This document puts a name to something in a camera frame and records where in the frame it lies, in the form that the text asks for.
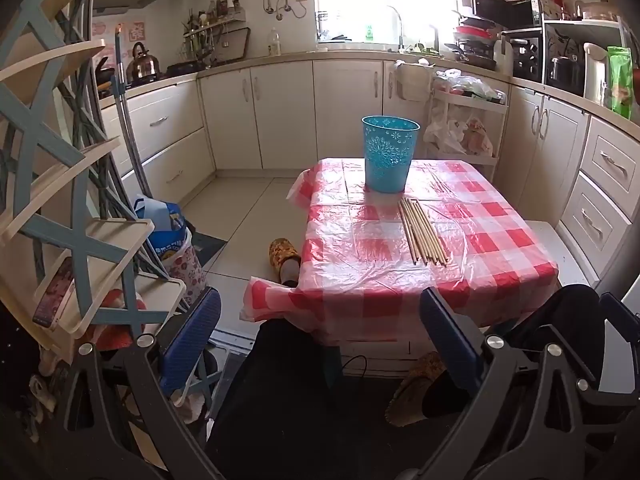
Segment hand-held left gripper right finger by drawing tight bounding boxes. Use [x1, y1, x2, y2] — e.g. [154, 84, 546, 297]
[419, 287, 591, 480]

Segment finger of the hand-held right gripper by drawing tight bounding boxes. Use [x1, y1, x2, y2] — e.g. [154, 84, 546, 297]
[598, 291, 640, 336]
[570, 355, 640, 461]

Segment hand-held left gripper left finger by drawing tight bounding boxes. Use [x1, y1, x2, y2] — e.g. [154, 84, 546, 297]
[50, 287, 223, 480]

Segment row of wooden chopsticks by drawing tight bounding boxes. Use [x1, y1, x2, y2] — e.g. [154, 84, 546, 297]
[398, 198, 451, 267]

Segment blue perforated plastic basket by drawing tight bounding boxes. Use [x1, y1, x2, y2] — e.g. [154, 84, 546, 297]
[361, 115, 420, 194]

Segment person's right leg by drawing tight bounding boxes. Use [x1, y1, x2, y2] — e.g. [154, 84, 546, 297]
[510, 284, 602, 353]

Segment yellow patterned slipper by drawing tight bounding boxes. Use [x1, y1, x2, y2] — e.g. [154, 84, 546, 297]
[269, 238, 302, 288]
[385, 351, 448, 428]

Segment floral bag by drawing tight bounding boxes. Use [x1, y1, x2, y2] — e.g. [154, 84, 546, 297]
[160, 232, 208, 306]

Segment red cloth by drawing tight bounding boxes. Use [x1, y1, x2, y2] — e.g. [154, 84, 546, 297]
[90, 287, 148, 351]

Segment white bench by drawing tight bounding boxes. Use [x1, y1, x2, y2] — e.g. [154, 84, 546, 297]
[525, 220, 603, 288]

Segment dark door mat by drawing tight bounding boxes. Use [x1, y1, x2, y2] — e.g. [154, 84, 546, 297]
[187, 230, 228, 271]

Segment red white checkered tablecloth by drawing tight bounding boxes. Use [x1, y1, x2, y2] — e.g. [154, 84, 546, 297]
[240, 157, 560, 346]

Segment blue plastic bag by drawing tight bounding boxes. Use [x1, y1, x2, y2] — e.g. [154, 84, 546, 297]
[134, 197, 187, 261]

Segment phone with pink case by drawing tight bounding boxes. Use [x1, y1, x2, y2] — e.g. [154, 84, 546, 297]
[32, 256, 76, 330]

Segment cream and blue shelf rack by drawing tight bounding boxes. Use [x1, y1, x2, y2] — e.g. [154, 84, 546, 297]
[0, 0, 188, 356]

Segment pinkish plastic bag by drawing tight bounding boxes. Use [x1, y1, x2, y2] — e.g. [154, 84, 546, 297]
[462, 117, 495, 157]

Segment white plastic bag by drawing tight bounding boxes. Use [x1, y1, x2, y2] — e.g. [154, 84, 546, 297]
[425, 115, 468, 156]

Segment green packet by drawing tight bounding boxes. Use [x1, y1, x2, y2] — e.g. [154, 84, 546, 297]
[606, 46, 635, 120]

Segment white electric kettle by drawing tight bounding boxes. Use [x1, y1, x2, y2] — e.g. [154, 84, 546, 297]
[582, 42, 610, 106]

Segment white trolley cart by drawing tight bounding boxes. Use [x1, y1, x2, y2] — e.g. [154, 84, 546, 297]
[427, 87, 510, 181]

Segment black countertop appliance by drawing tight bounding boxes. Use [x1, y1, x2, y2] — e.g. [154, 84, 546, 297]
[545, 25, 586, 93]

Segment cream kitchen base cabinets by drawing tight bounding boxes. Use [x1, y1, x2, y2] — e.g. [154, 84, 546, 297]
[97, 47, 640, 286]

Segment clear plastic bag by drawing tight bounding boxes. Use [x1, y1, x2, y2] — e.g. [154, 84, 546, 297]
[435, 69, 506, 101]

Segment white hanging bin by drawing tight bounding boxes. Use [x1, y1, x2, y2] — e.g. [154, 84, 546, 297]
[395, 60, 433, 102]

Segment black toaster oven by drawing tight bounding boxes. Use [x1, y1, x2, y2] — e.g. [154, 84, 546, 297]
[500, 27, 546, 83]

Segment steel kettle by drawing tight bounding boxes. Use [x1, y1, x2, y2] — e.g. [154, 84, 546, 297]
[125, 41, 161, 83]

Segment stack of pans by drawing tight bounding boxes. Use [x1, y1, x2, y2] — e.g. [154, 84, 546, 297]
[452, 15, 501, 71]

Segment black tray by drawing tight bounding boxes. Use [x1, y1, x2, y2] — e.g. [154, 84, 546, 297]
[216, 26, 251, 63]

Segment chrome faucet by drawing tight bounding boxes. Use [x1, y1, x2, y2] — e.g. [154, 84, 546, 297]
[387, 5, 406, 53]

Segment black microwave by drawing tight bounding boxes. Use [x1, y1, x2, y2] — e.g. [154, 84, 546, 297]
[470, 0, 543, 31]

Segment wall spice rack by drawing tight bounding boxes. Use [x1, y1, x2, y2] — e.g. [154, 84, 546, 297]
[182, 0, 246, 38]

